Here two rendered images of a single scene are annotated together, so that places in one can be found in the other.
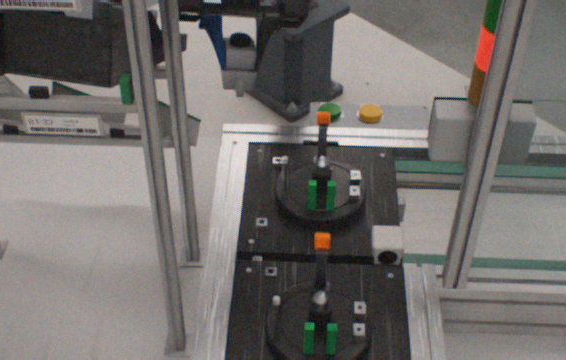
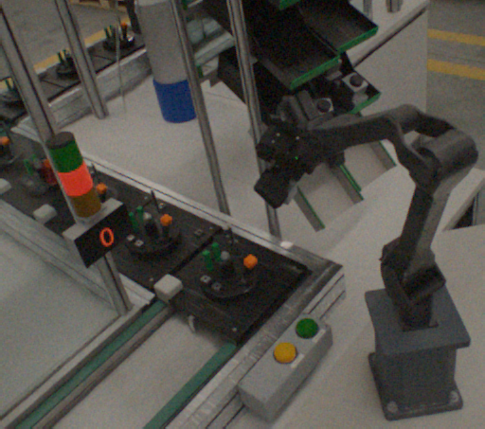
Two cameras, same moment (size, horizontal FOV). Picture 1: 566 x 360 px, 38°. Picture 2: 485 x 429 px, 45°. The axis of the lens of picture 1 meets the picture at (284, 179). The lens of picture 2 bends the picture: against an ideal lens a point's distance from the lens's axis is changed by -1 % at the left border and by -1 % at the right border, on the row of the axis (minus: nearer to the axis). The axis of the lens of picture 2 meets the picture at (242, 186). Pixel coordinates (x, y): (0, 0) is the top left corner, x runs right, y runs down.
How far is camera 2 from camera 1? 1.75 m
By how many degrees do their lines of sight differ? 91
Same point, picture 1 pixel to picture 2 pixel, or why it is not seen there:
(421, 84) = not seen: outside the picture
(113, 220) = (336, 230)
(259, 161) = (285, 263)
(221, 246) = (242, 231)
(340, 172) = (231, 287)
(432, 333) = not seen: hidden behind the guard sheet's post
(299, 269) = (192, 246)
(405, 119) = (262, 374)
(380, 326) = (132, 260)
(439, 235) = (168, 348)
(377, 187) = (211, 310)
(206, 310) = (207, 210)
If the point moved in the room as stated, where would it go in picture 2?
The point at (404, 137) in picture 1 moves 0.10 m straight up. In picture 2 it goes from (245, 362) to (236, 328)
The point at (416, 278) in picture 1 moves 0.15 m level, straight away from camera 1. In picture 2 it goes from (141, 294) to (175, 333)
